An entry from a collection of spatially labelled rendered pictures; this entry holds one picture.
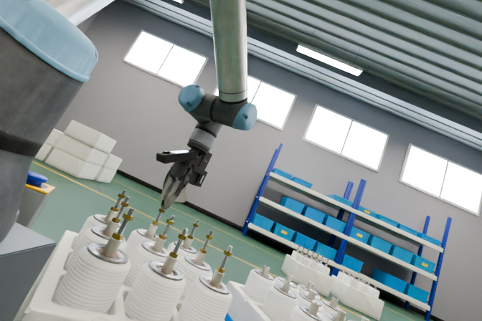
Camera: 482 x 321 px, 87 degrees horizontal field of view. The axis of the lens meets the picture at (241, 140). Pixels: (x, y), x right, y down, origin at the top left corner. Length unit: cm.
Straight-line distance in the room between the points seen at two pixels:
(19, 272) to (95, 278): 18
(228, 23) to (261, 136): 552
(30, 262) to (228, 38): 48
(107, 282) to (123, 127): 606
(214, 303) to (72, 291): 26
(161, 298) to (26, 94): 41
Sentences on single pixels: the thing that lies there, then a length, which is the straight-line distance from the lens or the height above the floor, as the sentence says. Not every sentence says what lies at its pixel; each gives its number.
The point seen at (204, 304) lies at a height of 22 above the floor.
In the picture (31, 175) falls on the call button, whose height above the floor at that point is 33.
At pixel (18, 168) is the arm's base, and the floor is 37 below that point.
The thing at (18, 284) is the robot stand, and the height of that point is 26.
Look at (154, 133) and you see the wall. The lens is 626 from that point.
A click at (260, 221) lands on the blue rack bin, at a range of 513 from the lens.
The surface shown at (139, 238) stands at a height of 24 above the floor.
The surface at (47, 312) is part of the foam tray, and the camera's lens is 52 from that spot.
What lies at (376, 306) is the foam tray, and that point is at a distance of 332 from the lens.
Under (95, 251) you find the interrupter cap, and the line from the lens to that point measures 55.
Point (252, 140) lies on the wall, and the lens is 599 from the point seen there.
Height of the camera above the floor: 42
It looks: 14 degrees up
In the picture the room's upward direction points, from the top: 25 degrees clockwise
